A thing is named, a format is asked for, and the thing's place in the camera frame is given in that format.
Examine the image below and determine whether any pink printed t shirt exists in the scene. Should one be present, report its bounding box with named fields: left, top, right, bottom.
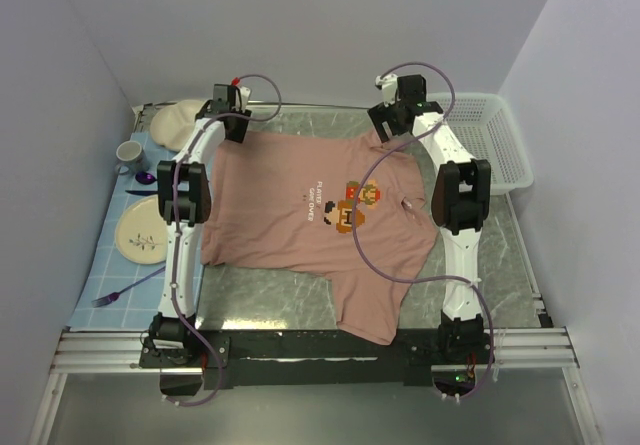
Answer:
left=201, top=131, right=438, bottom=345

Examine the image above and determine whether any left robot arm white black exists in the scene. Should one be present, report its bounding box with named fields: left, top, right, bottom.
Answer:
left=144, top=78, right=251, bottom=367

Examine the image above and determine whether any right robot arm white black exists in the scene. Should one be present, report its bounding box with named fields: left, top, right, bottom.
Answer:
left=368, top=73, right=491, bottom=364

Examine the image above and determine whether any cream divided plate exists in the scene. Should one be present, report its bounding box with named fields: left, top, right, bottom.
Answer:
left=149, top=99, right=204, bottom=152

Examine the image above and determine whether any white plastic basket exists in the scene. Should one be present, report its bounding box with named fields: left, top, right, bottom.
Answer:
left=446, top=92, right=534, bottom=195

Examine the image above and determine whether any purple spoon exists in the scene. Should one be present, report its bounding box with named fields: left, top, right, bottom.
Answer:
left=135, top=172, right=157, bottom=185

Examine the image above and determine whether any grey mug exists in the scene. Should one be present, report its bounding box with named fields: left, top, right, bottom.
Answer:
left=115, top=140, right=146, bottom=175

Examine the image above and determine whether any purple knife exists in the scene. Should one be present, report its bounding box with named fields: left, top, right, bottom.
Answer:
left=125, top=190, right=158, bottom=197

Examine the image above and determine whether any cream teal round plate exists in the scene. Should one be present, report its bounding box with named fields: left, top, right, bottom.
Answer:
left=114, top=196, right=168, bottom=265

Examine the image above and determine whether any blue grid placemat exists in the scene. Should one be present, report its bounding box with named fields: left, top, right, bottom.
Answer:
left=67, top=131, right=221, bottom=330

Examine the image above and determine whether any purple fork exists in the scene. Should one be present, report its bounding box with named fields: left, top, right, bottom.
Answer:
left=91, top=267, right=165, bottom=308

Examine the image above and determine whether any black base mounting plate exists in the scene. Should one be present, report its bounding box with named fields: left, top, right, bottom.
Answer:
left=139, top=329, right=489, bottom=390

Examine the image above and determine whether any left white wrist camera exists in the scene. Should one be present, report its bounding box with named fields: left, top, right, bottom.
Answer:
left=231, top=77, right=251, bottom=112

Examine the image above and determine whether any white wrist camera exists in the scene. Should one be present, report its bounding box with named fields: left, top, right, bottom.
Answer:
left=375, top=73, right=398, bottom=106
left=231, top=77, right=251, bottom=112

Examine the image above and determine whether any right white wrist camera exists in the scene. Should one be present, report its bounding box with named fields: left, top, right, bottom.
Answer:
left=375, top=73, right=398, bottom=106

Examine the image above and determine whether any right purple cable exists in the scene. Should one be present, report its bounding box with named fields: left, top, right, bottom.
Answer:
left=352, top=60, right=496, bottom=401

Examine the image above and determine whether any aluminium frame rail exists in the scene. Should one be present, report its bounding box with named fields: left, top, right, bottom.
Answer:
left=29, top=328, right=603, bottom=444

